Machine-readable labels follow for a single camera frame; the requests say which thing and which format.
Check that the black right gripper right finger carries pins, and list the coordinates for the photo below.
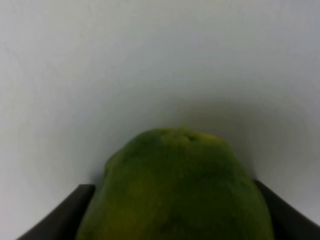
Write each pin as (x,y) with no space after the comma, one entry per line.
(288,223)

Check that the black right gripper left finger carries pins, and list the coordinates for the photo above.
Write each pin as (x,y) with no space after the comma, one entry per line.
(64,221)

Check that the green lime toy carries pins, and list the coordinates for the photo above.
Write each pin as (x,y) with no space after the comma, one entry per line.
(176,184)

